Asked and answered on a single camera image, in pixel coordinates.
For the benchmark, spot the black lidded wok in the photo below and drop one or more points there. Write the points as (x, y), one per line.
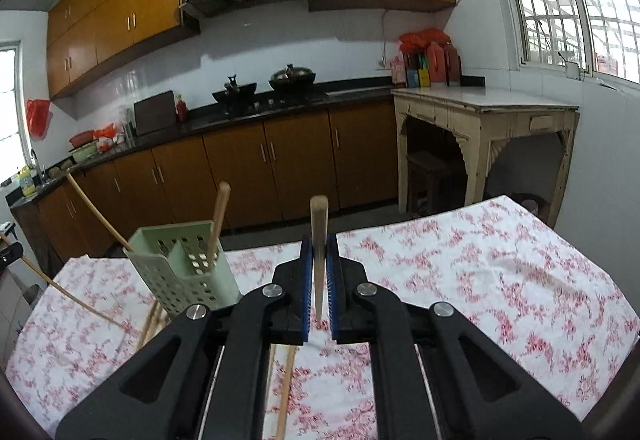
(293, 82)

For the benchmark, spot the wooden chopstick mid pair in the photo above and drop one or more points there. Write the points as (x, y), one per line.
(268, 378)
(285, 392)

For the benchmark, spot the red bottles on side table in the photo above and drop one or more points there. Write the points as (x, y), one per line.
(426, 58)

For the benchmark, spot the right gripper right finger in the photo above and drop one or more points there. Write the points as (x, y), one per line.
(349, 321)

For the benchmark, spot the far-left group chopstick two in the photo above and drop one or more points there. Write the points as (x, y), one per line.
(149, 324)

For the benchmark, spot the brown lower kitchen cabinets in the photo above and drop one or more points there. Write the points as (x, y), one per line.
(343, 147)

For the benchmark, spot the cream wooden side table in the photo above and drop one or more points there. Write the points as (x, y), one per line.
(483, 121)

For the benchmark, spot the small red bottle on counter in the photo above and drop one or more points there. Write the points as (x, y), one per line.
(181, 109)

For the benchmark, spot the wooden chopstick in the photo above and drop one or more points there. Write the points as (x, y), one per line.
(220, 208)
(92, 207)

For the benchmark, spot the far-left group chopstick one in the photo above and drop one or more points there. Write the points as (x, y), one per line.
(157, 323)

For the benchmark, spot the black wok on stove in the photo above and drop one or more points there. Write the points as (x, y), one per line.
(235, 98)

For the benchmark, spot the far-left group chopstick three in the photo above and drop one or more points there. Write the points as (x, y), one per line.
(62, 290)

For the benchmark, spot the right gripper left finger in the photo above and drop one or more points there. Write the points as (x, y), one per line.
(290, 321)

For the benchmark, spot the green perforated utensil holder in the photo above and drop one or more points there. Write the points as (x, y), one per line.
(173, 262)

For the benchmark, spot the wooden chopstick mid pair right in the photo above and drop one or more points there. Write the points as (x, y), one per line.
(285, 392)

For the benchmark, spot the dark cutting board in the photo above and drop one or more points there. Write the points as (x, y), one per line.
(155, 113)

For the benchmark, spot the red plastic bag hanging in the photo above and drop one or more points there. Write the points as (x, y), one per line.
(37, 117)

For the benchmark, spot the red bowl on counter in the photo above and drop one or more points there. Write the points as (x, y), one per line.
(79, 140)

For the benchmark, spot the wooden chopstick mid pair left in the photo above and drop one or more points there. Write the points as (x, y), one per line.
(268, 378)

